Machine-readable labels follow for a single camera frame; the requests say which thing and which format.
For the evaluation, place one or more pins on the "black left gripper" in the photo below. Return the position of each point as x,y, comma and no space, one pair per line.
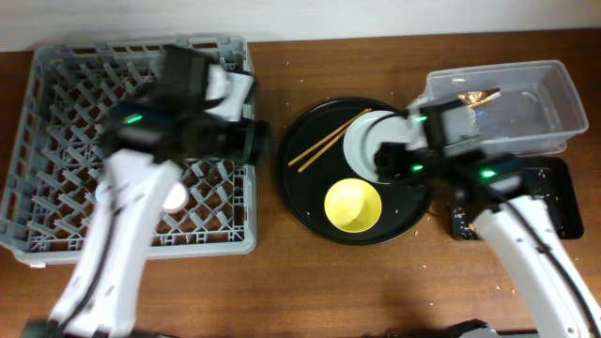
246,138

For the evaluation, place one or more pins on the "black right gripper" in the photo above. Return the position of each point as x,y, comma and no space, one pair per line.
391,166

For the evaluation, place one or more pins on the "grey round plate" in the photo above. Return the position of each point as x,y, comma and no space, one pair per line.
362,142

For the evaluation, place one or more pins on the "yellow bowl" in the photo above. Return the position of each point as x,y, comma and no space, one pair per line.
352,205

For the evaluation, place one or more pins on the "wooden chopstick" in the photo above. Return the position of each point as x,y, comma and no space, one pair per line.
330,143
325,144

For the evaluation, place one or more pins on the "pink plastic cup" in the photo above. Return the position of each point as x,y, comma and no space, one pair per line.
176,199

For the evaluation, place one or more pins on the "brown gold coffee sachet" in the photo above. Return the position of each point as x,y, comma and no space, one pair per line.
473,99

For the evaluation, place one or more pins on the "light blue plastic cup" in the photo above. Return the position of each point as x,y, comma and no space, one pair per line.
104,197

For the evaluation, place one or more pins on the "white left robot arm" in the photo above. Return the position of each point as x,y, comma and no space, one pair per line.
192,112

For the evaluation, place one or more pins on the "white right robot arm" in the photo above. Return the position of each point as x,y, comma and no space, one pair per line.
442,151

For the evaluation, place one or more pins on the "grey dishwasher rack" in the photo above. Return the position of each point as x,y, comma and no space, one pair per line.
56,162

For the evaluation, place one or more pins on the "round black tray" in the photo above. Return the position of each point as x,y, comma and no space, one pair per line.
304,193

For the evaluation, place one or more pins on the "clear plastic bin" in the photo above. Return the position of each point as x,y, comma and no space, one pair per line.
537,111

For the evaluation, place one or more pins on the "black rectangular bin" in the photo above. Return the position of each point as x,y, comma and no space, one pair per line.
506,176

